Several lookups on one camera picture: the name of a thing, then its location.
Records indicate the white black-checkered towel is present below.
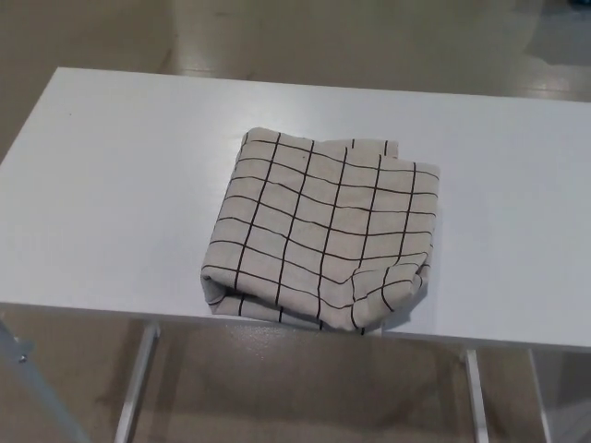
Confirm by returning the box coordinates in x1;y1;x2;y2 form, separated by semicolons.
199;128;441;337

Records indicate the white table leg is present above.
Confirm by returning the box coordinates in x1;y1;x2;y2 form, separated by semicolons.
464;349;491;443
112;323;163;443
527;350;553;443

